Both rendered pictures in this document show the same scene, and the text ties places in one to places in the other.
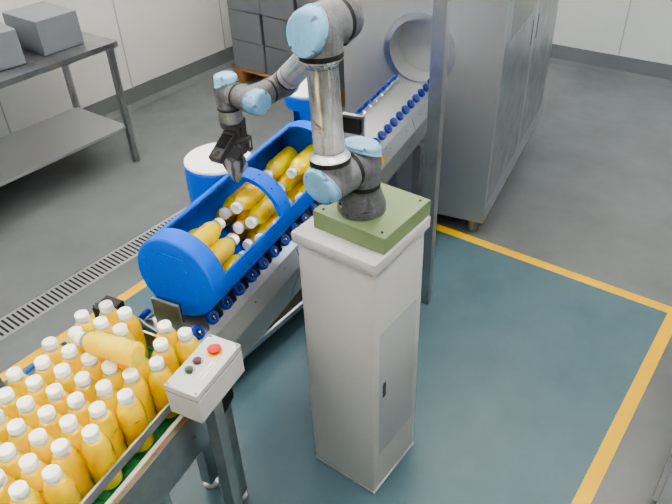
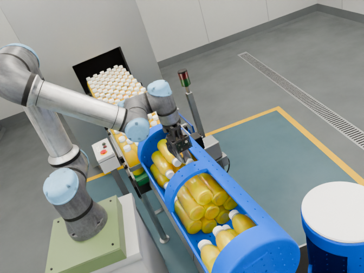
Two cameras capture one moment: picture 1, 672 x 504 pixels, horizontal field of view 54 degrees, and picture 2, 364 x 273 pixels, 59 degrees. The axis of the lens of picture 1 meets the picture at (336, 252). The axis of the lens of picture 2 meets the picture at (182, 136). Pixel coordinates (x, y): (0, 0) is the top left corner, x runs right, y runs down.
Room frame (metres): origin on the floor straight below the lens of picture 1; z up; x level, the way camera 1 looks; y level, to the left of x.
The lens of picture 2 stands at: (2.69, -0.34, 2.01)
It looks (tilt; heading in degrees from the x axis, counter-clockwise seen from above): 32 degrees down; 139
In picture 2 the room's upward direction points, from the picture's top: 19 degrees counter-clockwise
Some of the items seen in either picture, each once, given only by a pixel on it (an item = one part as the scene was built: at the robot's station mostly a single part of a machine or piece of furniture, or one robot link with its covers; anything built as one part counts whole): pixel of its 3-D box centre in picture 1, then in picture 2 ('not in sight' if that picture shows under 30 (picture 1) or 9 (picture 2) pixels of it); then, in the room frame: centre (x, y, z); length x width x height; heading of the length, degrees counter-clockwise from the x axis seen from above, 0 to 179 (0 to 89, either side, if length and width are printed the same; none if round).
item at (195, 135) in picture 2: (112, 316); (195, 143); (1.56, 0.71, 0.95); 0.10 x 0.07 x 0.10; 63
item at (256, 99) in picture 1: (254, 97); (135, 109); (1.85, 0.22, 1.53); 0.11 x 0.11 x 0.08; 49
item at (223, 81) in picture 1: (227, 91); (161, 97); (1.90, 0.31, 1.54); 0.09 x 0.08 x 0.11; 49
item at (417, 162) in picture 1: (416, 192); not in sight; (3.28, -0.48, 0.31); 0.06 x 0.06 x 0.63; 63
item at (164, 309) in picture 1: (170, 315); not in sight; (1.50, 0.51, 0.99); 0.10 x 0.02 x 0.12; 63
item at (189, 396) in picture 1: (206, 376); (105, 155); (1.19, 0.35, 1.05); 0.20 x 0.10 x 0.10; 153
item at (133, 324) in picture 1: (132, 337); not in sight; (1.42, 0.61, 0.99); 0.07 x 0.07 x 0.19
